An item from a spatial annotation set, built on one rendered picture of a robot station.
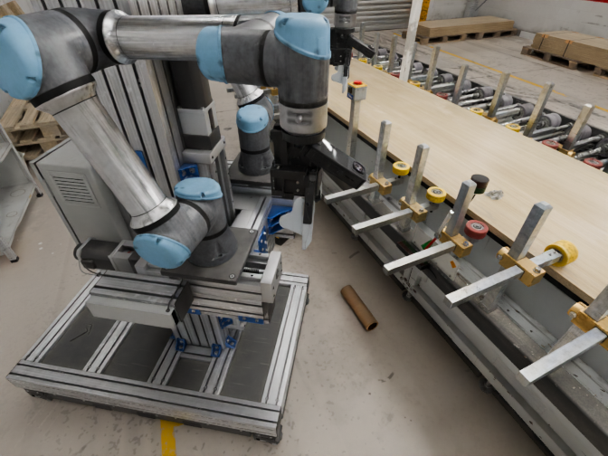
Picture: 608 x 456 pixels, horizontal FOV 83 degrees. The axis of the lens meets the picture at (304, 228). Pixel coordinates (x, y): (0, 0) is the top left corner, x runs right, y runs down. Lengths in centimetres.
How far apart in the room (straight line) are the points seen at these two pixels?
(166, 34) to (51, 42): 19
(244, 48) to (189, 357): 152
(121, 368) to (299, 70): 167
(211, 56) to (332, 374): 168
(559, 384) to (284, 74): 122
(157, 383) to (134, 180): 119
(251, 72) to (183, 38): 22
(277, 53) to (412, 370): 179
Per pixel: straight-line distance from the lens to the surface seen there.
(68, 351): 212
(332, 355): 201
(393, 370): 202
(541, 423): 197
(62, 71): 77
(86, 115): 78
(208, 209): 89
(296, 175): 57
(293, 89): 51
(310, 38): 50
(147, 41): 77
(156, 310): 107
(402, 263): 128
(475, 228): 146
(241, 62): 53
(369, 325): 206
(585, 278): 146
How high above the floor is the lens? 175
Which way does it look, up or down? 40 degrees down
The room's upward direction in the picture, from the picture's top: straight up
